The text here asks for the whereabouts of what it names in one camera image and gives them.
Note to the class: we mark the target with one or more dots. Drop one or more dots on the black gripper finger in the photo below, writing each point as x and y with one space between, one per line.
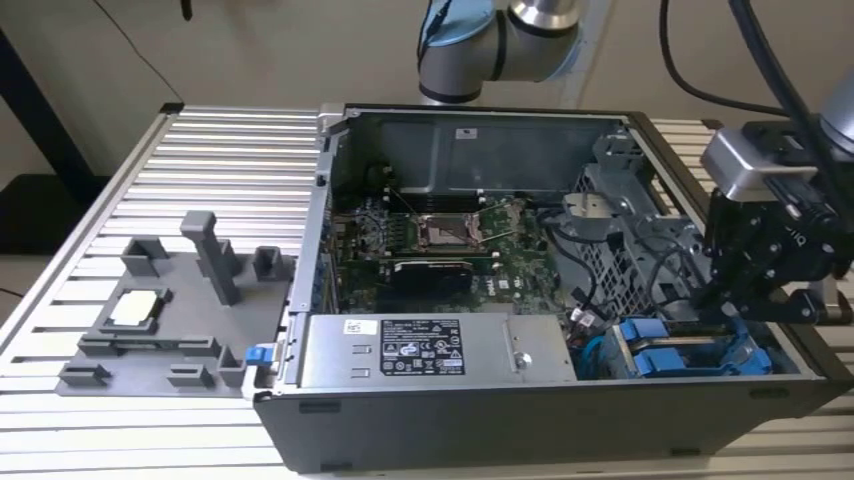
730 240
787 307

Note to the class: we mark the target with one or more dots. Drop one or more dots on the hard disk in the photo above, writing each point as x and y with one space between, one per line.
656 362

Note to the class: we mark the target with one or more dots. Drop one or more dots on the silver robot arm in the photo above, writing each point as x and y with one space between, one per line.
460 65

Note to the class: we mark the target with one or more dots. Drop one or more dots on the metal drive cage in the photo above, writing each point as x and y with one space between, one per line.
600 250

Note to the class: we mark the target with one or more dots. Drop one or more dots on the black table corner cap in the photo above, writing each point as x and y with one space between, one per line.
711 125
172 107

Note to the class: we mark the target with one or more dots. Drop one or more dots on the green motherboard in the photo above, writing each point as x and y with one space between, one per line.
520 260

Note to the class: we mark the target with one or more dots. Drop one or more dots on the silver power supply unit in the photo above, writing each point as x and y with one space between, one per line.
534 335

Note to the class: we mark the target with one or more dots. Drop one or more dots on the CPU socket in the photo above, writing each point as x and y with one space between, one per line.
443 235

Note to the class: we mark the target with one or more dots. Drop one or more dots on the black graphics card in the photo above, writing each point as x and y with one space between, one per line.
433 280

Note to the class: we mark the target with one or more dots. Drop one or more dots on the locking lever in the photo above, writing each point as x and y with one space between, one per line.
404 201

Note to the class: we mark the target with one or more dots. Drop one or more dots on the black PC case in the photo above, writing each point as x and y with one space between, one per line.
467 430

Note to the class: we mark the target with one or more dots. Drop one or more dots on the blue case latch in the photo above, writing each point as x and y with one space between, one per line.
256 356

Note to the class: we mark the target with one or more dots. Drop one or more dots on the grey parts rack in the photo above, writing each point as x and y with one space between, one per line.
187 310

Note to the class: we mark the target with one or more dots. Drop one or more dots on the silver CPU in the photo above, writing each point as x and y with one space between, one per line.
136 306

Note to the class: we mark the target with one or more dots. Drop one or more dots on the black hanging rod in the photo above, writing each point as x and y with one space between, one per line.
185 10

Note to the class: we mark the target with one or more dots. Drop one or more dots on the black stand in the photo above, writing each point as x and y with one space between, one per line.
40 125

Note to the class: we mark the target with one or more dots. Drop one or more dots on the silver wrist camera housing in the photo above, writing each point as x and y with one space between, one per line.
740 160

